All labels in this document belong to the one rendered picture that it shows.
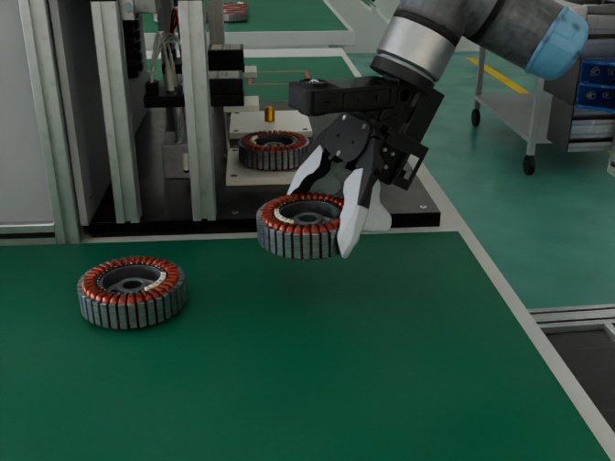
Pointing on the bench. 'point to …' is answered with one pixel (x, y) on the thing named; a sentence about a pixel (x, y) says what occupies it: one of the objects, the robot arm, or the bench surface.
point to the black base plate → (154, 196)
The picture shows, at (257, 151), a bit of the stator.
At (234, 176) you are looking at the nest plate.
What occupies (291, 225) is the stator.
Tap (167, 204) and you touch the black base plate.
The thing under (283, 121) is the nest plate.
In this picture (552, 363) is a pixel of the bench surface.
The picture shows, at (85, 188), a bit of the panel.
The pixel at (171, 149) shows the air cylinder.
